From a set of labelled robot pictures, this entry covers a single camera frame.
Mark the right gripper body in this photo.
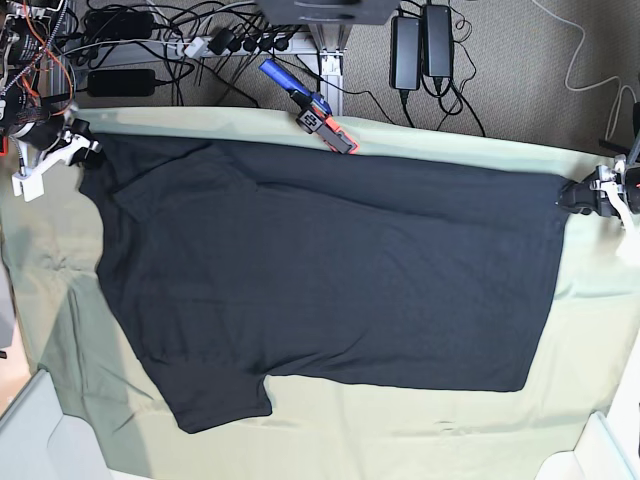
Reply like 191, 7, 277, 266
19, 112, 102, 173

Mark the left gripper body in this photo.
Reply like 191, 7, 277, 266
589, 154, 639, 230

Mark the dark navy T-shirt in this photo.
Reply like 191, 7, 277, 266
80, 134, 568, 433

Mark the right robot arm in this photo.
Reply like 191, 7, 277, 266
1, 1, 104, 168

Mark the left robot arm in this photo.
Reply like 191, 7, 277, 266
556, 101, 639, 221

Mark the clamp at right edge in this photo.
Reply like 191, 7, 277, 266
598, 133, 640, 165

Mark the black power brick left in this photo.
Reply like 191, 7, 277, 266
86, 69, 156, 98

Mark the white power strip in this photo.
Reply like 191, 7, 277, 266
176, 29, 317, 59

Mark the light green table cloth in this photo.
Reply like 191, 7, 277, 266
0, 106, 640, 480

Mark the black power adapter pair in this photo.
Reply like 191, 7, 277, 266
389, 3, 454, 96

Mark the blue orange bar clamp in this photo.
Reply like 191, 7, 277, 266
259, 59, 359, 154

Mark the white bin bottom right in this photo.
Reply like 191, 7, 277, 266
535, 412, 639, 480

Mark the white bin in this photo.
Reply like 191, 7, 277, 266
1, 370, 112, 479
535, 412, 639, 480

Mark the white bin bottom left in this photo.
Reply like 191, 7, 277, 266
1, 370, 112, 479

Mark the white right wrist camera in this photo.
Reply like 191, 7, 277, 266
11, 172, 44, 202

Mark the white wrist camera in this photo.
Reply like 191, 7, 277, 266
616, 216, 639, 264
11, 172, 44, 202

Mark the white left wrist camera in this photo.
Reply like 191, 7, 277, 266
616, 216, 639, 264

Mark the white cable on floor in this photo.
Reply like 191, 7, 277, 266
529, 0, 640, 141

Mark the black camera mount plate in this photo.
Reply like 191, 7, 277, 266
256, 0, 400, 25

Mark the aluminium frame post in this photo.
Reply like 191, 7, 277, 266
300, 24, 352, 116

